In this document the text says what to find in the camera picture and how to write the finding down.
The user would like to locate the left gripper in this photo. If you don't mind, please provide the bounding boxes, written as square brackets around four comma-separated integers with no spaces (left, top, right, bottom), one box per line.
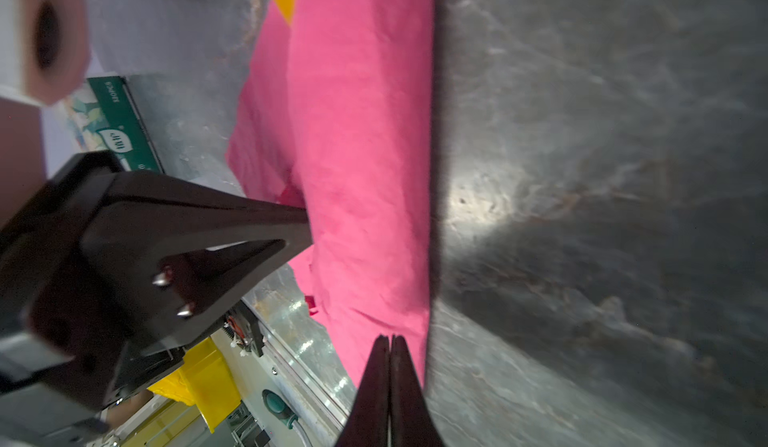
[1,152,312,411]

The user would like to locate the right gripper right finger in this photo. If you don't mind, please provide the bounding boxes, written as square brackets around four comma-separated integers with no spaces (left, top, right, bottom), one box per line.
[389,336,444,447]

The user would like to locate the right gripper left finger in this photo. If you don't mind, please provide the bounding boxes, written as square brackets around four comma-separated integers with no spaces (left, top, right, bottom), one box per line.
[335,336,390,447]

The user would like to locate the pink paper napkin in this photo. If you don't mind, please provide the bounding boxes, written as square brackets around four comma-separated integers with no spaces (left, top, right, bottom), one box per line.
[227,0,435,383]

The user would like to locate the tissue pack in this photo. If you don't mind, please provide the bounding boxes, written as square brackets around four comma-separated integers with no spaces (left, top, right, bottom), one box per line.
[56,75,164,173]

